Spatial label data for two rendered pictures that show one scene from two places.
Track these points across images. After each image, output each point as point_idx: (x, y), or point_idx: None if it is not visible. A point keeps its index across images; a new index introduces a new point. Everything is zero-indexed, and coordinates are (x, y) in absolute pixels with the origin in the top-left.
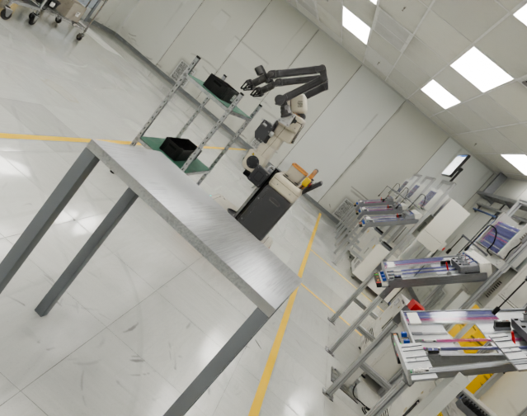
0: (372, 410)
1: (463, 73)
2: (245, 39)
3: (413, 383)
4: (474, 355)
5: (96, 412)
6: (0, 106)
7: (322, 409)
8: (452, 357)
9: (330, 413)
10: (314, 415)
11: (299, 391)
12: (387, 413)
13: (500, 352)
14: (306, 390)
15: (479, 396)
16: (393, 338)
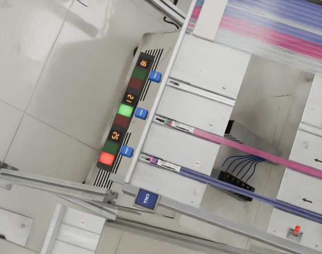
0: (53, 188)
1: None
2: None
3: (109, 207)
4: (216, 223)
5: None
6: None
7: (51, 42)
8: (179, 210)
9: (67, 41)
10: (24, 69)
11: (8, 22)
12: (155, 64)
13: (271, 220)
14: (28, 8)
15: (312, 80)
16: (132, 79)
